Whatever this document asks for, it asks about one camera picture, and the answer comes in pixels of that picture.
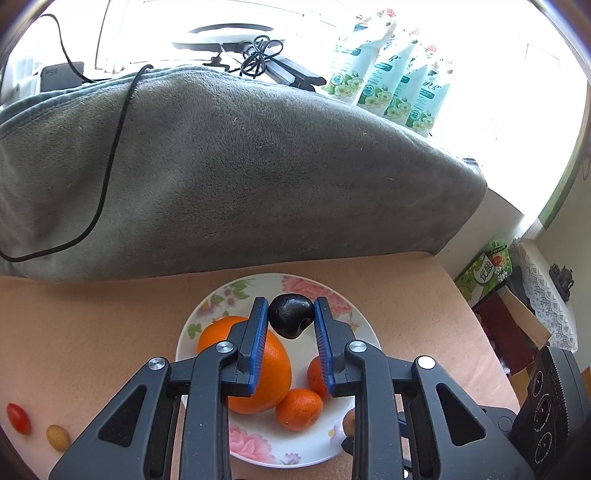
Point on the small tangerine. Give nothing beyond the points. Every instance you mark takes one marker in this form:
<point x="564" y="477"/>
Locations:
<point x="300" y="409"/>
<point x="314" y="376"/>

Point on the grey fleece blanket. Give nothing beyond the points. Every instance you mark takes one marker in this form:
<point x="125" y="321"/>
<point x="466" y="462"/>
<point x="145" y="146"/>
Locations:
<point x="254" y="175"/>

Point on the floral white plate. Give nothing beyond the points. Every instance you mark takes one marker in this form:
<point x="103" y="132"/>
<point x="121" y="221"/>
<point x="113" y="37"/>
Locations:
<point x="263" y="286"/>

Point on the green snack packet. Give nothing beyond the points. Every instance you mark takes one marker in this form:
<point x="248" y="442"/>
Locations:
<point x="501" y="258"/>

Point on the green carton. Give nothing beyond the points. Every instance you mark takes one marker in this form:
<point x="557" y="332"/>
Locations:
<point x="478" y="279"/>

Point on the dark teapot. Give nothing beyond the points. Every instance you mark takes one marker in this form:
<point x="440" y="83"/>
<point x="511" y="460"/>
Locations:
<point x="561" y="278"/>

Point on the grey power adapter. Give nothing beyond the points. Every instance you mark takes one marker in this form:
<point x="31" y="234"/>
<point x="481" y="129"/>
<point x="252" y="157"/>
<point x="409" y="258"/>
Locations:
<point x="62" y="74"/>

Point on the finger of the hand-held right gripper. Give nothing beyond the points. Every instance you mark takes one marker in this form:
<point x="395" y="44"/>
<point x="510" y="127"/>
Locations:
<point x="346" y="445"/>
<point x="498" y="417"/>

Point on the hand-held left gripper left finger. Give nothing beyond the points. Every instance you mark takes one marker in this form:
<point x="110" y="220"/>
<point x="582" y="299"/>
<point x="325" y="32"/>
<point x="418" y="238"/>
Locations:
<point x="258" y="350"/>

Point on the brown cardboard box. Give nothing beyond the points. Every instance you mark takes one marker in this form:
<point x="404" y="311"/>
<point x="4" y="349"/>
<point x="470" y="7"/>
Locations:
<point x="503" y="332"/>

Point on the lace-covered side table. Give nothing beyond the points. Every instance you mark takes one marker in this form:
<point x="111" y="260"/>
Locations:
<point x="545" y="295"/>

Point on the teal floral refill pouch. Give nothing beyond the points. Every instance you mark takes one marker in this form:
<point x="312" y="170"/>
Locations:
<point x="427" y="108"/>
<point x="355" y="50"/>
<point x="408" y="92"/>
<point x="388" y="74"/>

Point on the large orange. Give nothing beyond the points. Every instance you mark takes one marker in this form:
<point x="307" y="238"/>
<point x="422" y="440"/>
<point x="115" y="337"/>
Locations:
<point x="272" y="369"/>

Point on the dark purple plum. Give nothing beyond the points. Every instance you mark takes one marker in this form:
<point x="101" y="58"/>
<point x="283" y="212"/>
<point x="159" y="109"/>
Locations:
<point x="288" y="318"/>

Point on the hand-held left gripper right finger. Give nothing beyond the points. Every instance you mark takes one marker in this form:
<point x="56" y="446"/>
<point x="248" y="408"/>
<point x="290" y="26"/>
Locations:
<point x="323" y="350"/>

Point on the brown longan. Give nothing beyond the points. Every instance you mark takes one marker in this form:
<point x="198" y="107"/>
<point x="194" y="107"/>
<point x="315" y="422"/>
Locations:
<point x="349" y="421"/>
<point x="57" y="437"/>

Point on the red cherry tomato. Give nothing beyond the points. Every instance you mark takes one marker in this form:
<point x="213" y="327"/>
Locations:
<point x="18" y="417"/>

